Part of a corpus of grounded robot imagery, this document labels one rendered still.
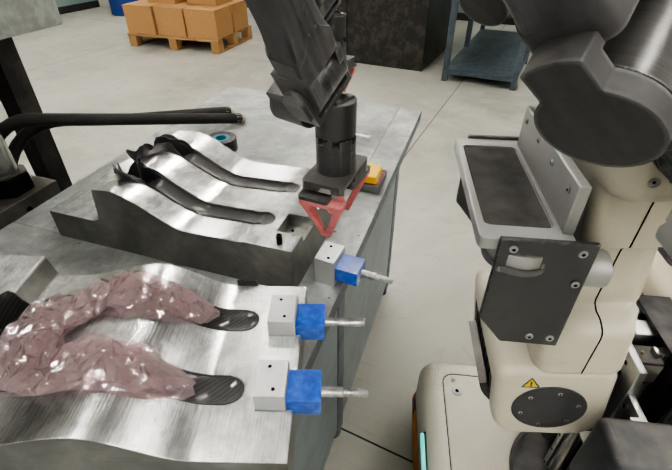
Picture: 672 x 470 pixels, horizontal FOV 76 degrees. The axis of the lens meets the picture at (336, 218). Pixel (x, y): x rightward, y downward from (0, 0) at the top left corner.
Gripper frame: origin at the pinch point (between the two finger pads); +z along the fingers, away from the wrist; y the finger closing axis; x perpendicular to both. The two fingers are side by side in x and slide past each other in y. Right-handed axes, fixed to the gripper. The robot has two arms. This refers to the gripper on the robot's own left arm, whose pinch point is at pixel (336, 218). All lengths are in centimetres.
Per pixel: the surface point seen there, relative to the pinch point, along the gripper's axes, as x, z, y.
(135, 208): -33.2, 1.4, 8.9
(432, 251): 2, 94, -111
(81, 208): -49, 7, 8
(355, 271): 4.2, 8.4, 1.8
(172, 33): -354, 79, -354
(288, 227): -10.0, 6.2, -1.9
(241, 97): -65, 13, -69
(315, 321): 3.8, 5.5, 16.1
